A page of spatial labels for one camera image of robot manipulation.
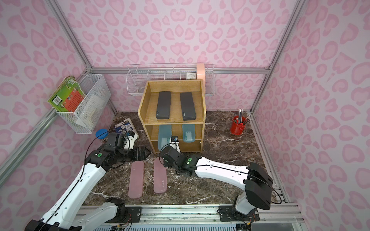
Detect pink pencil case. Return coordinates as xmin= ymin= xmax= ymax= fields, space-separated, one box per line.
xmin=154 ymin=157 xmax=167 ymax=193
xmin=128 ymin=161 xmax=144 ymax=199

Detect teal pencil case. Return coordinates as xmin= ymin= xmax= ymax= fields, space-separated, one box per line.
xmin=158 ymin=125 xmax=172 ymax=150
xmin=182 ymin=124 xmax=196 ymax=143

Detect black pencil case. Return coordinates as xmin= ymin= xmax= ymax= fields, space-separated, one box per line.
xmin=180 ymin=92 xmax=196 ymax=121
xmin=156 ymin=91 xmax=171 ymax=119

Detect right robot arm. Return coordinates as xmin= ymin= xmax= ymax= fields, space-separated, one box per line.
xmin=160 ymin=144 xmax=273 ymax=215

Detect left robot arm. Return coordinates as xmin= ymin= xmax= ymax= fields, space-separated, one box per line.
xmin=25 ymin=144 xmax=151 ymax=231

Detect blue-lid pencil tube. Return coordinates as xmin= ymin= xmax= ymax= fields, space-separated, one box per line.
xmin=95 ymin=129 xmax=109 ymax=143

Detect wooden three-tier shelf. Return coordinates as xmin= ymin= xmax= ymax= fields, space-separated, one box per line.
xmin=138 ymin=80 xmax=206 ymax=154

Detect white mesh side basket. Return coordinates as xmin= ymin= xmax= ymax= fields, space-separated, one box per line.
xmin=57 ymin=74 xmax=111 ymax=134

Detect red pen holder cup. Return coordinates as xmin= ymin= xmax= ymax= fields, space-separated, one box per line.
xmin=230 ymin=116 xmax=246 ymax=135

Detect green red book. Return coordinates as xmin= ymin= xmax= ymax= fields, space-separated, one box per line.
xmin=48 ymin=76 xmax=85 ymax=113

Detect small white card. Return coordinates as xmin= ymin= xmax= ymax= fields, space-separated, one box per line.
xmin=186 ymin=72 xmax=197 ymax=80

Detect pink box in basket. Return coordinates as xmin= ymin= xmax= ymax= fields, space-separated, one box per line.
xmin=196 ymin=63 xmax=206 ymax=93

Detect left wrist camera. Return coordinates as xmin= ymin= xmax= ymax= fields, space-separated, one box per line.
xmin=104 ymin=131 xmax=138 ymax=152

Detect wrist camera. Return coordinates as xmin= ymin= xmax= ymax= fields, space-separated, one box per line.
xmin=170 ymin=136 xmax=181 ymax=153
xmin=104 ymin=131 xmax=138 ymax=152

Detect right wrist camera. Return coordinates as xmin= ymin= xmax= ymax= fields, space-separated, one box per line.
xmin=170 ymin=136 xmax=181 ymax=153

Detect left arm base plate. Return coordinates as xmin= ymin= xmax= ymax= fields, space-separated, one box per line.
xmin=107 ymin=206 xmax=142 ymax=224

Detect white wire back basket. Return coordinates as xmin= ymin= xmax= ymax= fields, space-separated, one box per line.
xmin=126 ymin=63 xmax=216 ymax=97

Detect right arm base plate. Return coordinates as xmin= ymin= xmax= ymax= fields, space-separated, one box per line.
xmin=217 ymin=206 xmax=260 ymax=223

